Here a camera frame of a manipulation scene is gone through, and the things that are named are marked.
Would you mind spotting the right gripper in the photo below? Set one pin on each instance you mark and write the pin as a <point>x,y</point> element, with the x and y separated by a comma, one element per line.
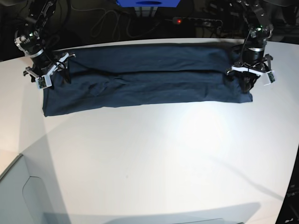
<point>49,64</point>

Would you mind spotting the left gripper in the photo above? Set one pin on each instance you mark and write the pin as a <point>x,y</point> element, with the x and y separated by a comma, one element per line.
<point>252,64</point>

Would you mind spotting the dark blue T-shirt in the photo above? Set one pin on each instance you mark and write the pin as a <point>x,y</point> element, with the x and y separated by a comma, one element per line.
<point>145,74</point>

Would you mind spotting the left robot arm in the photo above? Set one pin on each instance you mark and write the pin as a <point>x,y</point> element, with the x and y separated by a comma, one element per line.
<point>259,28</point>

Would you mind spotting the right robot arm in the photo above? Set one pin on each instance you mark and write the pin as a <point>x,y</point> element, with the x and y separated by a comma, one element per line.
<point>32,39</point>

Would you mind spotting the black power strip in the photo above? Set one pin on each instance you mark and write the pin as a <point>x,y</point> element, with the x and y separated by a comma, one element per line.
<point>199,22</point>

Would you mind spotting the blue box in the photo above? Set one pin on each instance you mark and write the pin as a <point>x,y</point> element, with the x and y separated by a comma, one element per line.
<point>148,3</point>

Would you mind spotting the grey bin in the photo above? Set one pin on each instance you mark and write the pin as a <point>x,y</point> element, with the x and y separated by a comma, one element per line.
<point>26,198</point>

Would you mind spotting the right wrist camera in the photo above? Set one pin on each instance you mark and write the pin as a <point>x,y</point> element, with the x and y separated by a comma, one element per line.
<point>43,82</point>

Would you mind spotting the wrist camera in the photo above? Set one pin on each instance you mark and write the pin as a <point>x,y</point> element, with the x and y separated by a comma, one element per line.
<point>43,82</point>
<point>268,78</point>

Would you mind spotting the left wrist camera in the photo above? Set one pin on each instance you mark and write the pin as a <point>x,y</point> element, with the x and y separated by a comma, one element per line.
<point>268,78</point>

